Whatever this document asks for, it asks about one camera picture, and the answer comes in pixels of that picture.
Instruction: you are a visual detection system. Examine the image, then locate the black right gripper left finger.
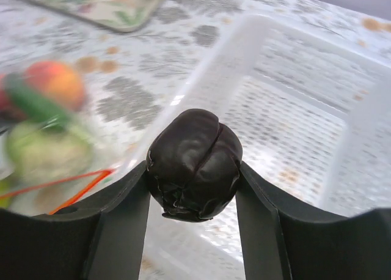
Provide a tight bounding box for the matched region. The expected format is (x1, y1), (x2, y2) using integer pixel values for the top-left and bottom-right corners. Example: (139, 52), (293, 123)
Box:
(1, 163), (150, 280)

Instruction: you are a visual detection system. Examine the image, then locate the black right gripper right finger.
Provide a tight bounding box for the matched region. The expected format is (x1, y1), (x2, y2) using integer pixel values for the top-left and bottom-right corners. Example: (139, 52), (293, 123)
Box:
(236, 163), (390, 279)

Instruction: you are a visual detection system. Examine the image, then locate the fake dark purple plum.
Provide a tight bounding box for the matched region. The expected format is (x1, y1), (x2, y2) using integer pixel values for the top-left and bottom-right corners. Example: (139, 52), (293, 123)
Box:
(146, 109), (243, 223)

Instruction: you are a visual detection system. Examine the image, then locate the clear zip top bag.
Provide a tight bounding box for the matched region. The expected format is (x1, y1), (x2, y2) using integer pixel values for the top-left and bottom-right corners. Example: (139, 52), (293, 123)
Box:
(1, 58), (128, 216)

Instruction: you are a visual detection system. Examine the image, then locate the fake green cabbage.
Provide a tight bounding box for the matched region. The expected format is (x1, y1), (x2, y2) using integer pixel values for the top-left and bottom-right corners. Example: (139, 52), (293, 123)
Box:
(5, 121), (93, 185)

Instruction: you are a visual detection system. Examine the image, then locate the fake green lime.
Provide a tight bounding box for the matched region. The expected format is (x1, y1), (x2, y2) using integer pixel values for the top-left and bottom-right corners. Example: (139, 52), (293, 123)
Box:
(0, 179), (15, 209)

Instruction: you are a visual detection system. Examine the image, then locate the fake green cucumber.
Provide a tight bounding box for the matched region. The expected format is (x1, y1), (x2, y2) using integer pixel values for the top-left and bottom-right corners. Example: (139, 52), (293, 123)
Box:
(3, 73), (76, 130)

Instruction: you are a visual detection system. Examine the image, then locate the fake red peach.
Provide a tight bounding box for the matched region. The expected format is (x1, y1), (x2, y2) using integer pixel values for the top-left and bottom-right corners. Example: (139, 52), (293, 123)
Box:
(24, 61), (86, 111)

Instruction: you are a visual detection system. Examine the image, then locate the white plastic basket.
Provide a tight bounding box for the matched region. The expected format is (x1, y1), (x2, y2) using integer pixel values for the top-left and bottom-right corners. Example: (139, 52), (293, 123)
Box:
(122, 13), (391, 280)

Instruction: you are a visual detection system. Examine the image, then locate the floral tablecloth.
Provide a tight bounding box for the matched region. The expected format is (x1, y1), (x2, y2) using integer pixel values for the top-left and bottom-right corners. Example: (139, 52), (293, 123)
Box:
(0, 0), (391, 280)

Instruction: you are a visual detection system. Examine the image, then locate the floral serving tray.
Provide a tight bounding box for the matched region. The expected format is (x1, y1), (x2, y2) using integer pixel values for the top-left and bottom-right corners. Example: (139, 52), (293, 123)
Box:
(25, 0), (164, 33)

